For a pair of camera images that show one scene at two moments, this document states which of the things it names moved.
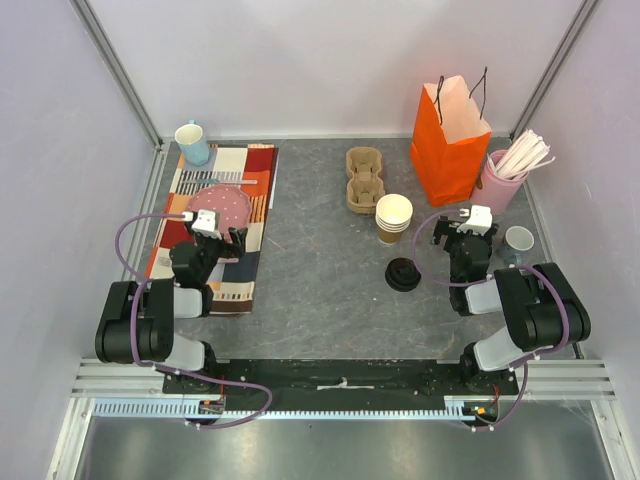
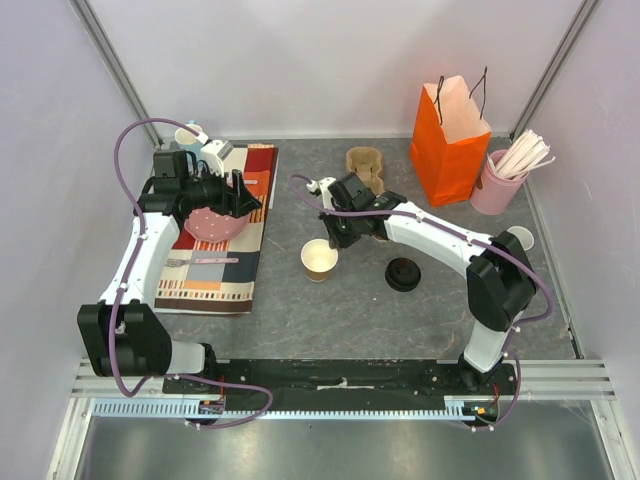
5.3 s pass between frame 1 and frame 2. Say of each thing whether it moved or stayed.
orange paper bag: stayed
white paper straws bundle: stayed
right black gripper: moved
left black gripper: moved
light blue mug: stayed
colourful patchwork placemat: stayed
